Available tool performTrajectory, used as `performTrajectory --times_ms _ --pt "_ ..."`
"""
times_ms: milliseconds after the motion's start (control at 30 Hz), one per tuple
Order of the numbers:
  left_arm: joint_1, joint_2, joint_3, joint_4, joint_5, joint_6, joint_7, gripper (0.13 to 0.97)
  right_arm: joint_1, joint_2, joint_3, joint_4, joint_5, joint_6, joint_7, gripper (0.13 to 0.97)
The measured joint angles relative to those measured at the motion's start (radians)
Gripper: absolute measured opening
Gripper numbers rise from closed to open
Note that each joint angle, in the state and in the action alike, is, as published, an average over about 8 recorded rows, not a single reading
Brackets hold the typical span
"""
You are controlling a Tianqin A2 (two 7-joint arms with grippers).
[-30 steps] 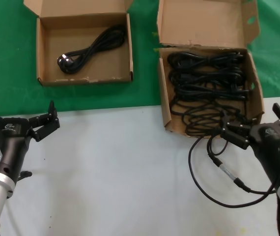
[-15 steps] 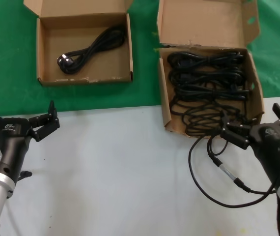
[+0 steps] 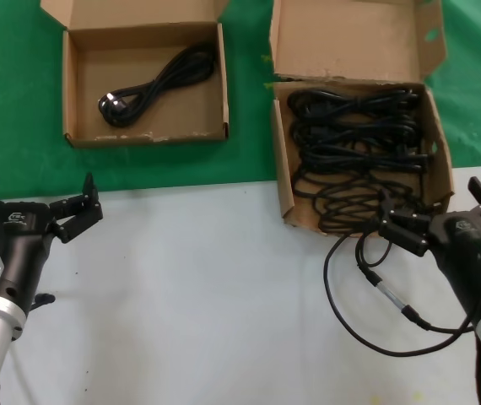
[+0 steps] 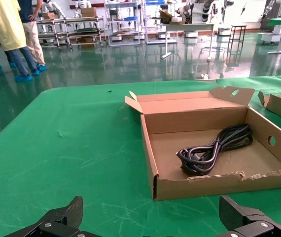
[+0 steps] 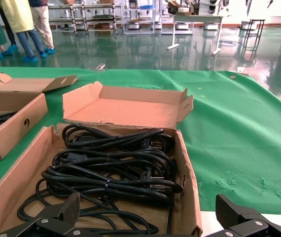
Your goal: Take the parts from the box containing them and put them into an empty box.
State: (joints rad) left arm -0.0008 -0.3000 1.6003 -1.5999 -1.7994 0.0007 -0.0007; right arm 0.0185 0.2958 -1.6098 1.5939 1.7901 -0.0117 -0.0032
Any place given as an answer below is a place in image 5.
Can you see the green table cloth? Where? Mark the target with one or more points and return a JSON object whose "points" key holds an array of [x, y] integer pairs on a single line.
{"points": [[241, 135]]}

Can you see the black metal stool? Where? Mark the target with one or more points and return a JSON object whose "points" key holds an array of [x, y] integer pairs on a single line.
{"points": [[254, 21]]}

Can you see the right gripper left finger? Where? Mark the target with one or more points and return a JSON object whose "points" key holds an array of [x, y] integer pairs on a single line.
{"points": [[71, 209]]}

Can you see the white workshop table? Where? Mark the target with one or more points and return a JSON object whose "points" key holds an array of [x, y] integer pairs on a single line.
{"points": [[197, 17]]}

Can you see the cardboard box with torn lid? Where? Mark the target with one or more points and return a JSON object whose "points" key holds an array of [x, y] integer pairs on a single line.
{"points": [[130, 111]]}

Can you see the wide metal shelf rack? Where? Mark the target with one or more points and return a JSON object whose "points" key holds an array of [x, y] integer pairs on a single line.
{"points": [[86, 18]]}

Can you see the person in beige trousers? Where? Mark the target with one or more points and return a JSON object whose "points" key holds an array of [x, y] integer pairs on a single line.
{"points": [[43, 22]]}

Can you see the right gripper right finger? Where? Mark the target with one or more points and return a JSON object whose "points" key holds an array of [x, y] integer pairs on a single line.
{"points": [[231, 214]]}

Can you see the shallow open cardboard box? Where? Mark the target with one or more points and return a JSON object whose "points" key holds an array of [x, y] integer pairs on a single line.
{"points": [[14, 128]]}

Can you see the narrow metal shelf rack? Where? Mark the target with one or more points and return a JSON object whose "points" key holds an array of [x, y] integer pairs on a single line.
{"points": [[140, 22]]}

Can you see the metal table clamp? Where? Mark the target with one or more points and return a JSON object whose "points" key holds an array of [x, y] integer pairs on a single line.
{"points": [[99, 67]]}

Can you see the person in yellow coat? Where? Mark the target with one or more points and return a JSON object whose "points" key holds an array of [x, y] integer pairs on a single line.
{"points": [[17, 17]]}

